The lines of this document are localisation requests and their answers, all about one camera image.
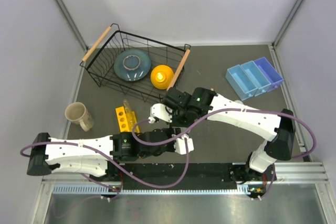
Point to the glass test tube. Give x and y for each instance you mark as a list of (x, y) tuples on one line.
[(128, 108)]

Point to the yellow test tube rack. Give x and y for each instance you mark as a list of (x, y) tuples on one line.
[(126, 120)]

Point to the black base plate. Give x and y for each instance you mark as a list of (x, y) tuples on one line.
[(199, 176)]

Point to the light blue bin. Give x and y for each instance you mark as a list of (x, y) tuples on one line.
[(241, 82), (257, 77)]

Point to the light blue bin middle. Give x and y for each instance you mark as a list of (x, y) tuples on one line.
[(257, 77)]

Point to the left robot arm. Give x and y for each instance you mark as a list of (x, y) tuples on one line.
[(91, 156)]

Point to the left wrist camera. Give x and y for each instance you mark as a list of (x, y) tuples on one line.
[(184, 144)]

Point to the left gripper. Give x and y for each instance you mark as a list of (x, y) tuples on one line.
[(172, 132)]

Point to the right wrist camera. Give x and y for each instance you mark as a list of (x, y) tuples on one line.
[(160, 112)]

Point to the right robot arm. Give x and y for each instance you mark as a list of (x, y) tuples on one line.
[(182, 109)]

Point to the beige ceramic mug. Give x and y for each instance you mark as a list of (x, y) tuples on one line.
[(78, 114)]

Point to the blue ceramic plate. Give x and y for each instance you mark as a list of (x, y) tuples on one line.
[(132, 65)]

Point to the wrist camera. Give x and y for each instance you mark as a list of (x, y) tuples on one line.
[(184, 144), (160, 112)]

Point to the black wire dish basket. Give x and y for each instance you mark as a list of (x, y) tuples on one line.
[(99, 61)]

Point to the cable duct rail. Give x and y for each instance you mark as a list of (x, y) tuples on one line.
[(93, 189)]

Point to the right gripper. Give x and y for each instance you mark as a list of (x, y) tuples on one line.
[(176, 123)]

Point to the purple blue bin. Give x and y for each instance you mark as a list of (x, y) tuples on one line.
[(269, 72)]

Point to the light blue bin left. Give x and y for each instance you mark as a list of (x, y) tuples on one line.
[(241, 82)]

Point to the yellow ribbed funnel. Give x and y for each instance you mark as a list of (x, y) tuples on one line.
[(161, 76)]

